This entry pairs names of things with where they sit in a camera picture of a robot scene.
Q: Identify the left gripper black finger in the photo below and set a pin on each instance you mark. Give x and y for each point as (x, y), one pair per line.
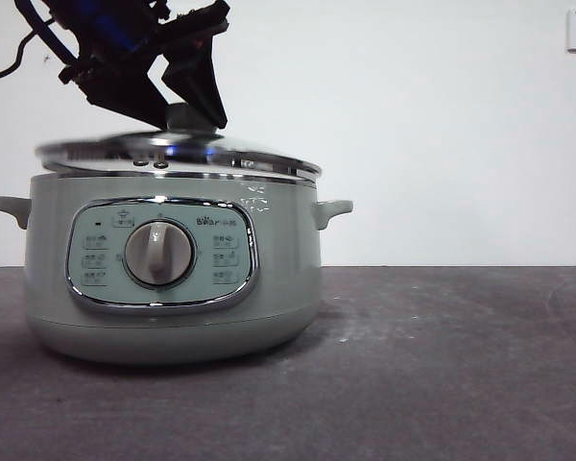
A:
(201, 91)
(125, 98)

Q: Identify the glass lid with green knob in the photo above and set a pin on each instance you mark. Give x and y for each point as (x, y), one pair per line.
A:
(249, 156)

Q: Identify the sage green electric cooking pot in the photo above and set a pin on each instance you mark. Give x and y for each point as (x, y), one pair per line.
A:
(173, 336)

